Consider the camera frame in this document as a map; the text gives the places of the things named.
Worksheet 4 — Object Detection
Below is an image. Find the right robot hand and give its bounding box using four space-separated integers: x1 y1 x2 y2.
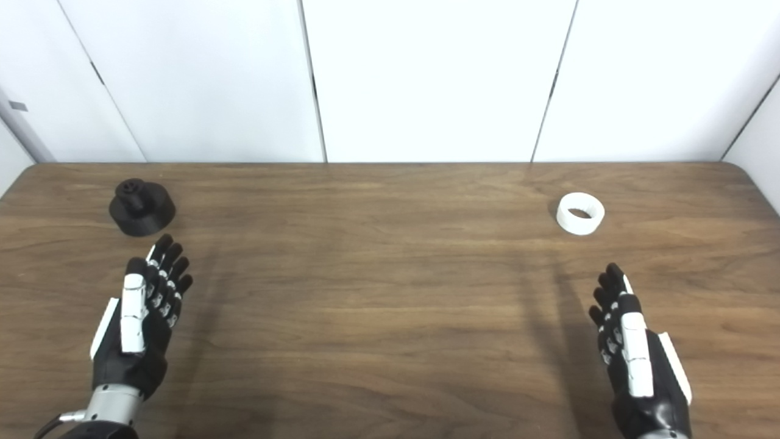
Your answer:
589 263 693 439

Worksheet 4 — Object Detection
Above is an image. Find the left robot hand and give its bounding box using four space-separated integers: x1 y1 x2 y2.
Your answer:
90 234 194 400

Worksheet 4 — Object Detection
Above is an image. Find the round black part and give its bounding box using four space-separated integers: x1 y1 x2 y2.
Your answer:
108 178 177 237

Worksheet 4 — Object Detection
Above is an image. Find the white ring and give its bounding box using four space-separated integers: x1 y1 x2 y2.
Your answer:
556 192 606 236

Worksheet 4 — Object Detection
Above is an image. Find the thick black left wrist cable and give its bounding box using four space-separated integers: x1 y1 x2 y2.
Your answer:
34 412 86 439

